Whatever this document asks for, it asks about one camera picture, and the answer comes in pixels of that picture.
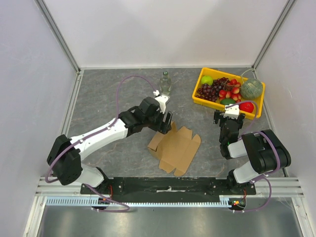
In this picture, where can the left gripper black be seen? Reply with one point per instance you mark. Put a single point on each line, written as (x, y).
(164, 127)

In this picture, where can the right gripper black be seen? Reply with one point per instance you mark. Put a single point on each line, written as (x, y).
(228, 119)

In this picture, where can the brown cardboard box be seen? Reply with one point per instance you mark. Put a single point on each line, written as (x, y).
(175, 150)

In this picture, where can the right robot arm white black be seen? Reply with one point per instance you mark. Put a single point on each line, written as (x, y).
(266, 153)

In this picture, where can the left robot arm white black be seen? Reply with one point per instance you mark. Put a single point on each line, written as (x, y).
(66, 155)

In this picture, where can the red apple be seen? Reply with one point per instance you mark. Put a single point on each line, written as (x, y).
(247, 107)

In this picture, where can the purple grape bunch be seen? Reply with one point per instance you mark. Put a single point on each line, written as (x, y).
(209, 92)

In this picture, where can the clear glass bottle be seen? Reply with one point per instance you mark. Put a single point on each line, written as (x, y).
(165, 83)

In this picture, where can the netted green melon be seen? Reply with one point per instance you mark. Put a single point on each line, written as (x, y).
(251, 89)

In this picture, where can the green apple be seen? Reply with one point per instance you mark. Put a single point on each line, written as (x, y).
(207, 80)

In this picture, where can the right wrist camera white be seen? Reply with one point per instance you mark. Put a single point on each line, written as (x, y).
(231, 111)

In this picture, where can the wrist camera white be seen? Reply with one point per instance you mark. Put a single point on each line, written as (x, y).
(162, 100)
(231, 111)

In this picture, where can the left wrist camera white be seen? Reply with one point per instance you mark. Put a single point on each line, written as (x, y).
(162, 100)

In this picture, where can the white slotted cable duct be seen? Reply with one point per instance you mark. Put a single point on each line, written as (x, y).
(99, 202)

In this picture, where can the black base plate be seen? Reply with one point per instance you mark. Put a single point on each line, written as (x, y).
(171, 189)

